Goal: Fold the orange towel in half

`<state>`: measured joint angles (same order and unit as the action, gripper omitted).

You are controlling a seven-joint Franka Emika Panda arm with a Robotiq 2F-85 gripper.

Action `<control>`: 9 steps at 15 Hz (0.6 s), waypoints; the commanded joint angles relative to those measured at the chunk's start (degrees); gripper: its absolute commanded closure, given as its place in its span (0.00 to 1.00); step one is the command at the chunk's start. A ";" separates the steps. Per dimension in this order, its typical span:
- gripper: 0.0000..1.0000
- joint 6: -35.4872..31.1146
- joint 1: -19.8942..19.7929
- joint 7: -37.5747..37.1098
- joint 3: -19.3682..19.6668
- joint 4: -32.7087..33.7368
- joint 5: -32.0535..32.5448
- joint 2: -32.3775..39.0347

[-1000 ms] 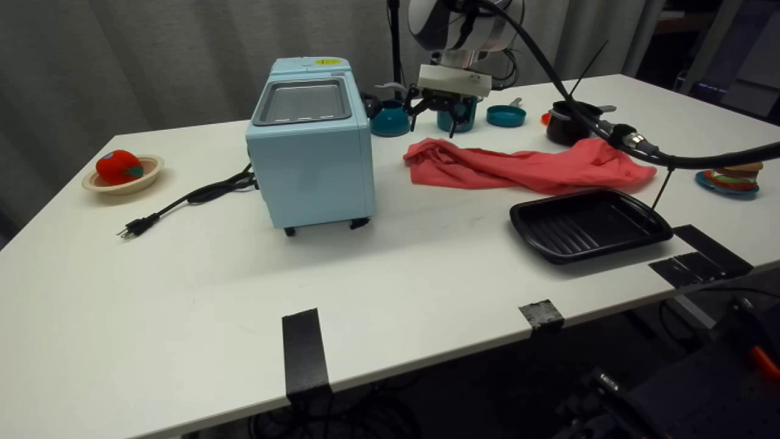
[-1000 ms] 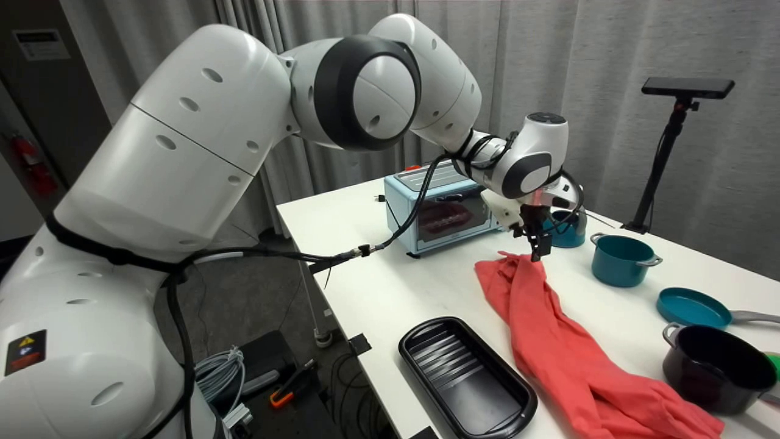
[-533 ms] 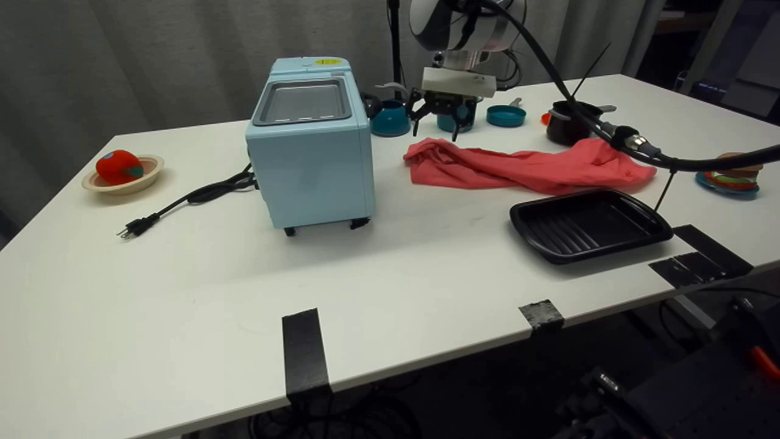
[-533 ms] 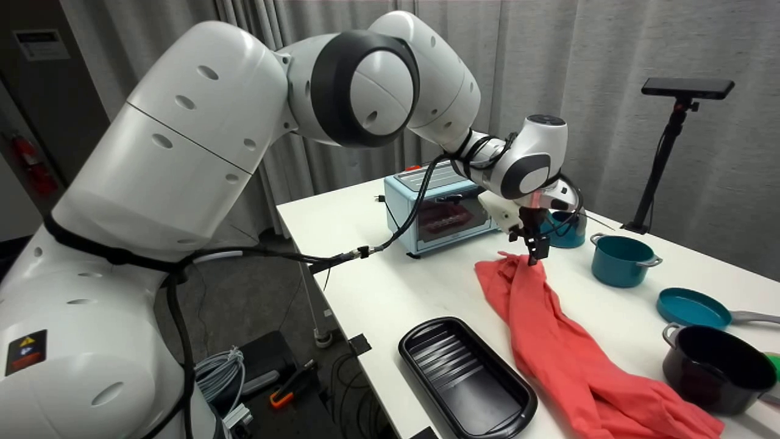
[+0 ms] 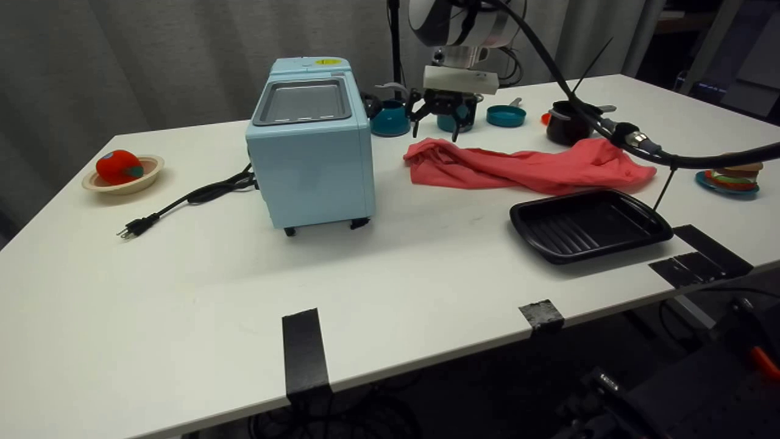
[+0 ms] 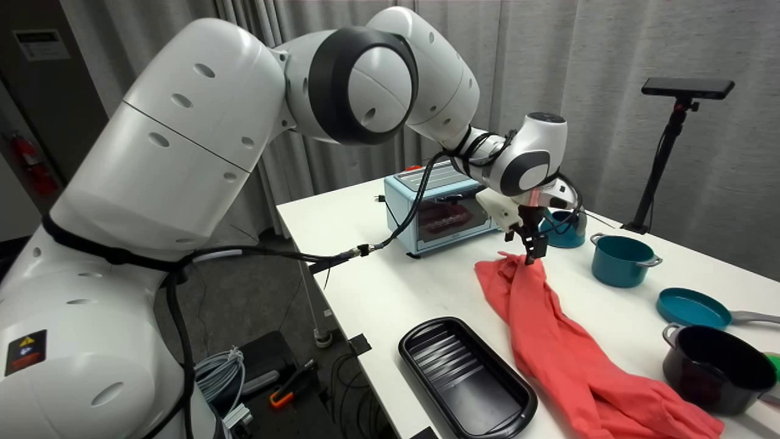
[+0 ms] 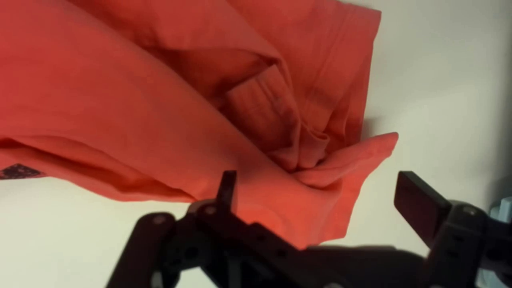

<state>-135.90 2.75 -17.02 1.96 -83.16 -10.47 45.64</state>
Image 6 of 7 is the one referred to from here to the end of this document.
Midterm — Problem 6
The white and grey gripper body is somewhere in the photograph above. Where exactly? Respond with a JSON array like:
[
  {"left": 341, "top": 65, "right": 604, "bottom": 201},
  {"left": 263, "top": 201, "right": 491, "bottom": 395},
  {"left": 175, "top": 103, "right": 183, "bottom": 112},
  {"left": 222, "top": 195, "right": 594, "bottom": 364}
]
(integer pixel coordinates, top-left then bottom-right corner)
[{"left": 476, "top": 176, "right": 580, "bottom": 228}]

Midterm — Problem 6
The orange towel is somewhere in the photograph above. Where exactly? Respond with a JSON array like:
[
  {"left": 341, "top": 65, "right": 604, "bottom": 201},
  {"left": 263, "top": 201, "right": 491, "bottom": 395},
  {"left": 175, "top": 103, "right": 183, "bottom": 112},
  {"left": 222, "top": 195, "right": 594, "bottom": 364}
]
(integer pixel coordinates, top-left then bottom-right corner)
[{"left": 476, "top": 254, "right": 723, "bottom": 439}]

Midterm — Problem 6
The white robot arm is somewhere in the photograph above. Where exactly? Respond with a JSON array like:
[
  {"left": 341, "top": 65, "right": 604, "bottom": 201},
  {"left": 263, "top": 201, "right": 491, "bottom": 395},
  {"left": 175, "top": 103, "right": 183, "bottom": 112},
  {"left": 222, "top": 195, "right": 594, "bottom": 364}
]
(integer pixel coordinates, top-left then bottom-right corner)
[{"left": 0, "top": 7, "right": 571, "bottom": 439}]

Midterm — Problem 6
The small teal pot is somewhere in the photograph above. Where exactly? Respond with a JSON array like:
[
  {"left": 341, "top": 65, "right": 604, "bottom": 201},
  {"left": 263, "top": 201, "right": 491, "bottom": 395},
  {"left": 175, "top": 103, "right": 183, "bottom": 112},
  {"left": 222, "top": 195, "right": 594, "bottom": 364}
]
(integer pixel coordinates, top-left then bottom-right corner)
[{"left": 539, "top": 209, "right": 587, "bottom": 248}]

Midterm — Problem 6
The light blue toaster oven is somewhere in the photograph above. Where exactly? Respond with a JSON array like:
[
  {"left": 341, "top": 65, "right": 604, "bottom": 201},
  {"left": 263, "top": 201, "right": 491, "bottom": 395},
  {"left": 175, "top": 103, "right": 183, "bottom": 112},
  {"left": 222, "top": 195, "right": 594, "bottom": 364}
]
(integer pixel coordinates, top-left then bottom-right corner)
[{"left": 382, "top": 160, "right": 494, "bottom": 256}]

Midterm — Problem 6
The black rectangular tray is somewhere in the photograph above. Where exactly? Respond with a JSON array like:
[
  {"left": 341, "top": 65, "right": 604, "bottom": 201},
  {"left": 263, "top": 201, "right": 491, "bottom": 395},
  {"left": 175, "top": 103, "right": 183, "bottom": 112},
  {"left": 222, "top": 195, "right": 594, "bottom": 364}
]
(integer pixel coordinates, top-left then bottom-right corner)
[{"left": 398, "top": 316, "right": 539, "bottom": 439}]

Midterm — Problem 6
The black cooking pot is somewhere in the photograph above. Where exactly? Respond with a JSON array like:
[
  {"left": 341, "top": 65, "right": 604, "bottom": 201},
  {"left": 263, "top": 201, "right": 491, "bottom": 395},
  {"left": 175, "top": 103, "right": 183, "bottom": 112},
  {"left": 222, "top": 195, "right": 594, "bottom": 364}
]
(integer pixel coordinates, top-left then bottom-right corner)
[{"left": 660, "top": 325, "right": 777, "bottom": 415}]

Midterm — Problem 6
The teal pot with handles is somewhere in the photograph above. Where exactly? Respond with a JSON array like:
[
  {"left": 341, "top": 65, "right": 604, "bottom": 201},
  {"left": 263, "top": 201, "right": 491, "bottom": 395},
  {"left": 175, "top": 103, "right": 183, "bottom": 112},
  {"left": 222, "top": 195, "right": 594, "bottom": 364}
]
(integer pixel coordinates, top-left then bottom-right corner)
[{"left": 589, "top": 233, "right": 660, "bottom": 287}]

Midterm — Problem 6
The black camera tripod stand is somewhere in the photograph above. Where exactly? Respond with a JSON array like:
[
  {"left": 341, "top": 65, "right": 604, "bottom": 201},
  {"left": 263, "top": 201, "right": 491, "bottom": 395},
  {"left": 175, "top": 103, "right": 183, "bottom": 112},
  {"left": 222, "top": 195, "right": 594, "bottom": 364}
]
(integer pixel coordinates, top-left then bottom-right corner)
[{"left": 627, "top": 75, "right": 736, "bottom": 237}]

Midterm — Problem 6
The orange handled tool on floor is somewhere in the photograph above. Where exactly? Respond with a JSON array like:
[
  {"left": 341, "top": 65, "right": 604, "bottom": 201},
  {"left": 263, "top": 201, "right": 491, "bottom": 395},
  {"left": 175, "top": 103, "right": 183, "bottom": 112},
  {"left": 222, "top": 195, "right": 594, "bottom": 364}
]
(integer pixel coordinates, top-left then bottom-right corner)
[{"left": 268, "top": 359, "right": 316, "bottom": 409}]

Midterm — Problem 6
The grey cable bundle on floor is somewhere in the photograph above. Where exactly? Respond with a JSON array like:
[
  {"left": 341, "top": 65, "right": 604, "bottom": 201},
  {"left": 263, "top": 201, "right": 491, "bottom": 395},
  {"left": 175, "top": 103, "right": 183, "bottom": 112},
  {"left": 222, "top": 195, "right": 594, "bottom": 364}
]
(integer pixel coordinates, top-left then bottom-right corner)
[{"left": 188, "top": 347, "right": 254, "bottom": 437}]

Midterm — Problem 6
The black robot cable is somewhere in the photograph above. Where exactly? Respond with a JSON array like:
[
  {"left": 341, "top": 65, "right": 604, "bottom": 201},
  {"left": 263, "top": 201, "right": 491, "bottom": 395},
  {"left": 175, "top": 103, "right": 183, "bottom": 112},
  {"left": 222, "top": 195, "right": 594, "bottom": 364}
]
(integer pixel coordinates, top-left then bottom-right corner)
[{"left": 40, "top": 144, "right": 587, "bottom": 439}]

